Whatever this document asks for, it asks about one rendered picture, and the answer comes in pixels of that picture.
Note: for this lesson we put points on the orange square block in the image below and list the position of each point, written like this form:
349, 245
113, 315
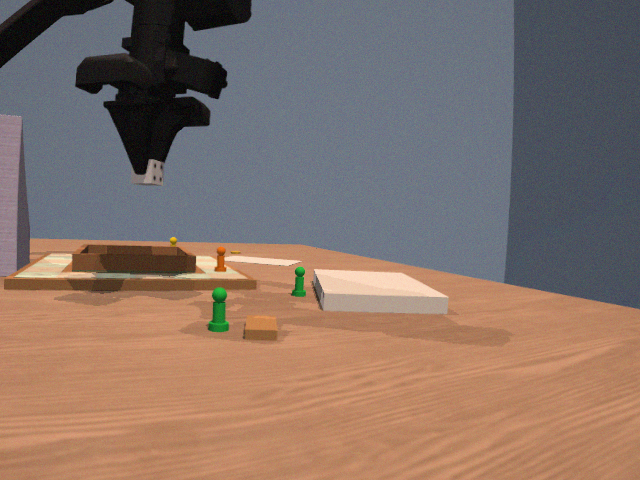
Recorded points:
261, 327

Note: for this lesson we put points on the white die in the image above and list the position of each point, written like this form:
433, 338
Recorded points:
154, 174

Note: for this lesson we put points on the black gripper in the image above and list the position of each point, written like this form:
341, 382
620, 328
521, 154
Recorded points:
147, 125

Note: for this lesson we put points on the green pawn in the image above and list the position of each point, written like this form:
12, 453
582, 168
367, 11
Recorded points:
218, 322
299, 283

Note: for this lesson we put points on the orange pawn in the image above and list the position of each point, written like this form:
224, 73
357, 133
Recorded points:
220, 260

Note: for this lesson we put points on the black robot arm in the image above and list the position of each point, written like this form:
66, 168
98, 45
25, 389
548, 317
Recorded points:
191, 72

